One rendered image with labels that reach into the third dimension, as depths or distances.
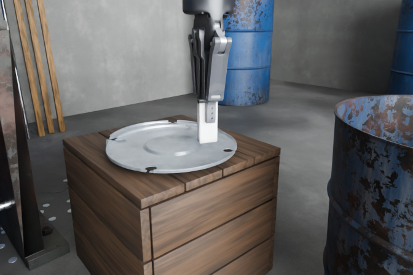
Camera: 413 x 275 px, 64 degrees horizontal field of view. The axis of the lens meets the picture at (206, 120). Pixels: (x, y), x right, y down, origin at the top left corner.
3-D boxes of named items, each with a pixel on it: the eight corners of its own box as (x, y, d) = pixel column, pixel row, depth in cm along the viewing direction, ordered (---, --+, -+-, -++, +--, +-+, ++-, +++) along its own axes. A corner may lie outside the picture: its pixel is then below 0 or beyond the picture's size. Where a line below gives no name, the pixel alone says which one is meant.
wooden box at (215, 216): (273, 269, 89) (281, 147, 79) (149, 358, 65) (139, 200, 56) (184, 208, 118) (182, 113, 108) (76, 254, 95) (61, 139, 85)
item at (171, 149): (244, 131, 86) (244, 128, 85) (224, 181, 59) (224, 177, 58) (139, 123, 92) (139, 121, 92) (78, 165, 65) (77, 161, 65)
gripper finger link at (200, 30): (220, 27, 50) (224, 27, 49) (220, 100, 53) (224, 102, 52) (196, 27, 49) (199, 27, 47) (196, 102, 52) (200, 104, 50)
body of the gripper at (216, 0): (175, -12, 51) (176, 50, 53) (192, -19, 43) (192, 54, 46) (220, -11, 53) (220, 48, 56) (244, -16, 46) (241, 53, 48)
